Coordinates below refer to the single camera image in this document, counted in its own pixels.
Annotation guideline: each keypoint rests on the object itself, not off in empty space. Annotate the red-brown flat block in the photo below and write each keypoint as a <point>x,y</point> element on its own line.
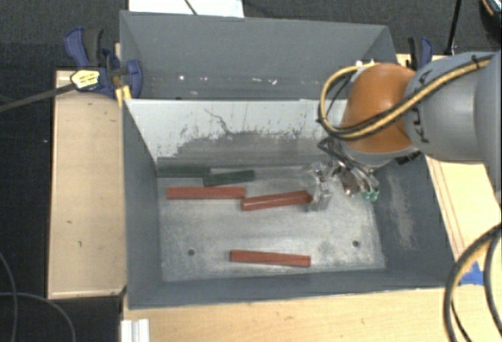
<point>270,258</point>
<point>274,201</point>
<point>206,192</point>

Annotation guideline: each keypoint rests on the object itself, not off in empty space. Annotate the dark green flat block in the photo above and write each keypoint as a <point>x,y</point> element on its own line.
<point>229,178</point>
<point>182,169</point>

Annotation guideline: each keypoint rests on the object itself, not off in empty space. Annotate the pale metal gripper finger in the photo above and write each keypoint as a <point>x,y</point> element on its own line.
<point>322,200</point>
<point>319,172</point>

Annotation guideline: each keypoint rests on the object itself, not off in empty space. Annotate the grey metal bin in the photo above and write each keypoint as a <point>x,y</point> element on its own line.
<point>255,226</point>

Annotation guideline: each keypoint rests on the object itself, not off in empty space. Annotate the pale wood board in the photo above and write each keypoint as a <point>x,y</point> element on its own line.
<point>86,183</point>

